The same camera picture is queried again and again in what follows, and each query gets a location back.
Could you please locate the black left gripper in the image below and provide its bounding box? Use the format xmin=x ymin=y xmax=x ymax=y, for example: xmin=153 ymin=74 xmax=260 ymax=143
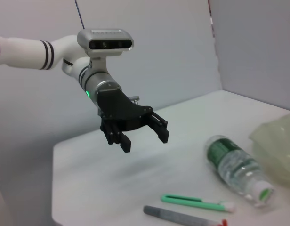
xmin=95 ymin=89 xmax=170 ymax=154

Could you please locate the green utility knife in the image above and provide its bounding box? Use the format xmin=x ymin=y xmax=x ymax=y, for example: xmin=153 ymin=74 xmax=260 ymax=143
xmin=161 ymin=194 xmax=235 ymax=213

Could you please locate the clear water bottle green label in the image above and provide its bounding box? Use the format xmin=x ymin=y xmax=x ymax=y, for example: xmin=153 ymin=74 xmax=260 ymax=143
xmin=205 ymin=134 xmax=275 ymax=208

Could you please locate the grey marker pen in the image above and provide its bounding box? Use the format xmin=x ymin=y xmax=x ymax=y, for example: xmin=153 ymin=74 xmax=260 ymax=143
xmin=143 ymin=205 xmax=228 ymax=226

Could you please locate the translucent green glass fruit plate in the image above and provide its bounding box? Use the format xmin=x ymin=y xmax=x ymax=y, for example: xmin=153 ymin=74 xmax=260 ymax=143
xmin=249 ymin=112 xmax=290 ymax=188

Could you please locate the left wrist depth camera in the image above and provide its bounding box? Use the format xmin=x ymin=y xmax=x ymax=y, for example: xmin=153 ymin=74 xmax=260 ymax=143
xmin=76 ymin=28 xmax=134 ymax=57

